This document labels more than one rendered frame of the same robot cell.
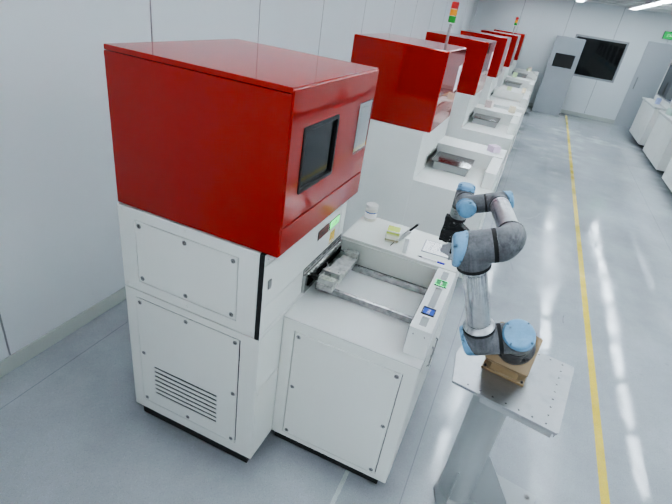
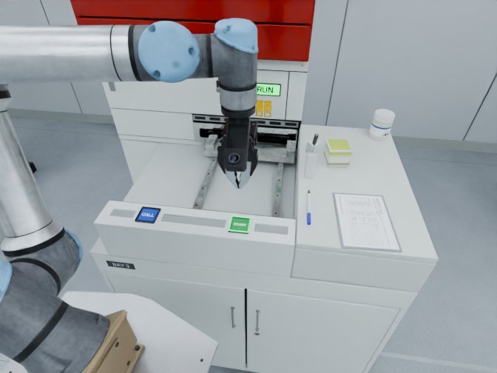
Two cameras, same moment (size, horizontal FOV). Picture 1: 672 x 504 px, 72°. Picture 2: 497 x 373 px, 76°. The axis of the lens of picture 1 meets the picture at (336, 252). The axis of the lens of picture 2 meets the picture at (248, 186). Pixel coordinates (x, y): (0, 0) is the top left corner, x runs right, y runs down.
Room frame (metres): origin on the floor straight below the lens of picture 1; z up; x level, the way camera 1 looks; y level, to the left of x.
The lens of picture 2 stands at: (1.79, -1.10, 1.60)
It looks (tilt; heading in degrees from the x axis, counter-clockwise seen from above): 40 degrees down; 79
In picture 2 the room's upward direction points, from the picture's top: straight up
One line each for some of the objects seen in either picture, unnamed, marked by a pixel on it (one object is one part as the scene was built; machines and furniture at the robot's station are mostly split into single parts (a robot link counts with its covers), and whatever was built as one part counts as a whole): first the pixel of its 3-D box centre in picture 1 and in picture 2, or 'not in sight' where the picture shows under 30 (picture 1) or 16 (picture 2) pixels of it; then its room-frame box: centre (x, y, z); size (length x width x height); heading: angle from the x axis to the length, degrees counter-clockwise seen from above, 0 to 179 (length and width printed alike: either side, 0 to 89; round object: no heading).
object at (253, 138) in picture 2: (452, 228); (239, 129); (1.89, -0.49, 1.25); 0.09 x 0.08 x 0.12; 71
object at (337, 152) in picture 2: (393, 234); (337, 152); (2.25, -0.29, 1.00); 0.07 x 0.07 x 0.07; 80
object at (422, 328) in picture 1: (431, 309); (197, 237); (1.76, -0.47, 0.89); 0.55 x 0.09 x 0.14; 161
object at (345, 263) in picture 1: (338, 271); (249, 151); (2.00, -0.03, 0.87); 0.36 x 0.08 x 0.03; 161
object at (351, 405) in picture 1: (370, 351); (256, 269); (1.99, -0.28, 0.41); 0.97 x 0.64 x 0.82; 161
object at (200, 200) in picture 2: (364, 302); (205, 183); (1.81, -0.17, 0.84); 0.50 x 0.02 x 0.03; 71
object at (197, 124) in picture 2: (323, 264); (244, 135); (2.00, 0.05, 0.89); 0.44 x 0.02 x 0.10; 161
